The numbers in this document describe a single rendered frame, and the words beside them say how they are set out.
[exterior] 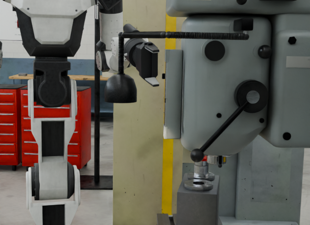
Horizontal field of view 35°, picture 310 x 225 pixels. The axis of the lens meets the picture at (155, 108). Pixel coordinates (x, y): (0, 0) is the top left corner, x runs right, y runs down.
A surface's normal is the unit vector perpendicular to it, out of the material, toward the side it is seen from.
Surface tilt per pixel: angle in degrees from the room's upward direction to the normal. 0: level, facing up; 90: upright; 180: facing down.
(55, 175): 86
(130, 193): 90
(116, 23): 106
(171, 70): 90
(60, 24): 90
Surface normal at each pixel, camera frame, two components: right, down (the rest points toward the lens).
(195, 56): -0.61, 0.10
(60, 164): 0.25, 0.30
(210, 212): -0.17, 0.13
